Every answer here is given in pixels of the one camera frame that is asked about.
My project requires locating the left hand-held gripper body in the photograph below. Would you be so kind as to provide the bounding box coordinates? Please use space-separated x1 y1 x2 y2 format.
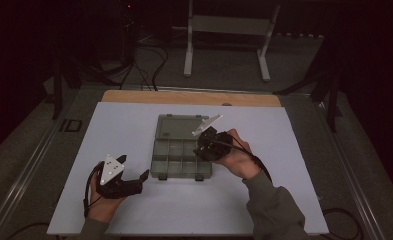
95 153 145 200

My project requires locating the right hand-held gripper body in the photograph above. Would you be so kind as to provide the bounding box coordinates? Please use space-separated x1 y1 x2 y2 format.
191 114 235 163

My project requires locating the green plastic compartment box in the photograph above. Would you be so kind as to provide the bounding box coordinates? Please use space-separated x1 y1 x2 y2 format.
149 113 214 182

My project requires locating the person's right hand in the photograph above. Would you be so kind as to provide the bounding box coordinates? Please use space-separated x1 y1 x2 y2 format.
213 129 262 181

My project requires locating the person's left hand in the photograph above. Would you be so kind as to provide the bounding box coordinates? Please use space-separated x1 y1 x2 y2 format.
87 173 127 224

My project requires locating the white board sheet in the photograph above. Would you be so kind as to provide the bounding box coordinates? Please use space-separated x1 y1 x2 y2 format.
46 101 330 237

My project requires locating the wooden table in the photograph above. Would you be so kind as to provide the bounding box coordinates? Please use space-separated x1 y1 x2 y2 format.
101 89 282 108

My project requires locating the black tripod stand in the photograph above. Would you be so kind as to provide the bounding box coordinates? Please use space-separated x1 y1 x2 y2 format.
43 58 85 121
272 33 344 134

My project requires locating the left hand-held gripper cable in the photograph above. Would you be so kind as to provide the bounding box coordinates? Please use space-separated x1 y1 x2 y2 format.
4 160 106 240

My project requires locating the hand-held gripper cable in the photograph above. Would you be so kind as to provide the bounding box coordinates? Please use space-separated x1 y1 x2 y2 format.
212 139 364 240
4 160 106 240

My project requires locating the right hand-held gripper cable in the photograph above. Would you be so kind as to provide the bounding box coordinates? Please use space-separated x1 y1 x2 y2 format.
212 139 364 240

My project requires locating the black floor cable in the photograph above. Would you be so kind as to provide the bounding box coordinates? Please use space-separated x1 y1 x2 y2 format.
150 46 170 92
118 61 152 91

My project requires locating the metal floor rail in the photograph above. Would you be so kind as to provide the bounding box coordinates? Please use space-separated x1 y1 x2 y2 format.
0 87 85 240
312 95 393 240

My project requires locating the white metal stand frame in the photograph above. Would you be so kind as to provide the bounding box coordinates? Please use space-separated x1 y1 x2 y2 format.
172 0 282 83

